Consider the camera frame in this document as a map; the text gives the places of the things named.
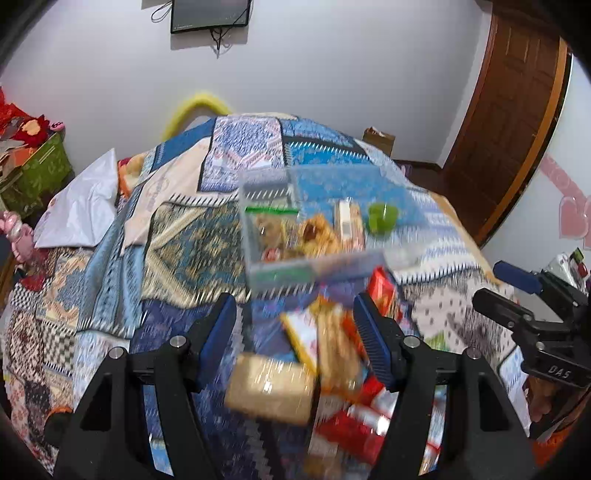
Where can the yellow foam tube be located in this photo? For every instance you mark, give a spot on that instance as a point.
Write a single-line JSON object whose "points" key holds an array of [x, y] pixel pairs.
{"points": [[182, 113]]}

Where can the orange fried snack packet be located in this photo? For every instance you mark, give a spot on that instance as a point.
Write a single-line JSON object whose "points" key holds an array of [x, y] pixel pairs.
{"points": [[318, 235]]}

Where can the person's right hand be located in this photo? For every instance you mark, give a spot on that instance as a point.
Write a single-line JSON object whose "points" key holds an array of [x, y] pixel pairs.
{"points": [[542, 401]]}

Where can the pink heart sticker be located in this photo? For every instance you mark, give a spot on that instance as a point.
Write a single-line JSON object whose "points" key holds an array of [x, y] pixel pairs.
{"points": [[575, 214]]}

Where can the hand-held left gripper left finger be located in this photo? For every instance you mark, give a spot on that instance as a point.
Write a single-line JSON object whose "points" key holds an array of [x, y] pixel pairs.
{"points": [[221, 323]]}

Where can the green storage box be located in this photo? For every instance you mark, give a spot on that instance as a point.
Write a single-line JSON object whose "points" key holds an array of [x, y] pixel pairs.
{"points": [[41, 170]]}

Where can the white plastic bag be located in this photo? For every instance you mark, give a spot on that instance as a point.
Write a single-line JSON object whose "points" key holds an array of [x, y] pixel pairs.
{"points": [[78, 207]]}

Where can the beige cracker packet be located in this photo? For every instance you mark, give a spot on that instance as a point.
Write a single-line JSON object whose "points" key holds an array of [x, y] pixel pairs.
{"points": [[268, 390]]}

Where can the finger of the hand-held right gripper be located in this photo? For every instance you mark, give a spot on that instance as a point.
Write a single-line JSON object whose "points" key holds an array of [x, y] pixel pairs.
{"points": [[515, 276], [498, 304]]}

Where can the clear orange biscuit packet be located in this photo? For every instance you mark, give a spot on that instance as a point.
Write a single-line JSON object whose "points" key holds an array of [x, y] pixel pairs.
{"points": [[339, 350]]}

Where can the small black wall monitor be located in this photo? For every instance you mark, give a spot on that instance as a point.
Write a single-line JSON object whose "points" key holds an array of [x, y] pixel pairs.
{"points": [[207, 14]]}

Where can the green cup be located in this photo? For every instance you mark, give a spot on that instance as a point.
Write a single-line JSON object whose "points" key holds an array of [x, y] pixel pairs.
{"points": [[383, 217]]}

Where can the red plush toy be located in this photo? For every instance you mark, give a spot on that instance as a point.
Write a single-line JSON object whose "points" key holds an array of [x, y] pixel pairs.
{"points": [[34, 129]]}

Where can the pink toy figure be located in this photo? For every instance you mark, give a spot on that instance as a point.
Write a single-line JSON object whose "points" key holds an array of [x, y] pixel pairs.
{"points": [[21, 235]]}

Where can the brown wooden door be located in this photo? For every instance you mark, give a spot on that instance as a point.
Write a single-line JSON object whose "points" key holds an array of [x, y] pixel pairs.
{"points": [[503, 115]]}

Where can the white sliding wardrobe door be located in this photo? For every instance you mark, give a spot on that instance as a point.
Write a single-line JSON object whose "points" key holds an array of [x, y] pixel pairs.
{"points": [[570, 115]]}

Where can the patchwork blanket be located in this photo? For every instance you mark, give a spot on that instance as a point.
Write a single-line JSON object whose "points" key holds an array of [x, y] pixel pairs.
{"points": [[194, 258]]}

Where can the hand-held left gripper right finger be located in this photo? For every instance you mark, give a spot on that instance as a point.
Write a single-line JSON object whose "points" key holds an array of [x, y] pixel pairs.
{"points": [[369, 332]]}

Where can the cardboard box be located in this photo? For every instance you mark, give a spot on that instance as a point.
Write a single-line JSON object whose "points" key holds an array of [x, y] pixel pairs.
{"points": [[378, 141]]}

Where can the white yellow-edged snack packet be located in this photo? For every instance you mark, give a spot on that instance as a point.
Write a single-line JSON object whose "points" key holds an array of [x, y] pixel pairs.
{"points": [[300, 339]]}

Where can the red plastic bag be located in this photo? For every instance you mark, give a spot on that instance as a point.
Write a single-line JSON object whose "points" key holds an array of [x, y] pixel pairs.
{"points": [[11, 108]]}

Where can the white red-edged biscuit packet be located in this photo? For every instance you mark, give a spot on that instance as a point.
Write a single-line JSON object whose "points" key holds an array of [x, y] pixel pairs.
{"points": [[348, 224]]}

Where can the clear plastic container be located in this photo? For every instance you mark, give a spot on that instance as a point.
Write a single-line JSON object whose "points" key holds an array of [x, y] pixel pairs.
{"points": [[277, 272]]}

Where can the red white snack packet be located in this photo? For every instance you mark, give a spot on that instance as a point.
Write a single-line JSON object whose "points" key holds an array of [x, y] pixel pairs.
{"points": [[351, 427]]}

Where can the cookie bag with green strip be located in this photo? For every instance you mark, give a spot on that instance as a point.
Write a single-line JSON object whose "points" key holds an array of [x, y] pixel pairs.
{"points": [[272, 226]]}

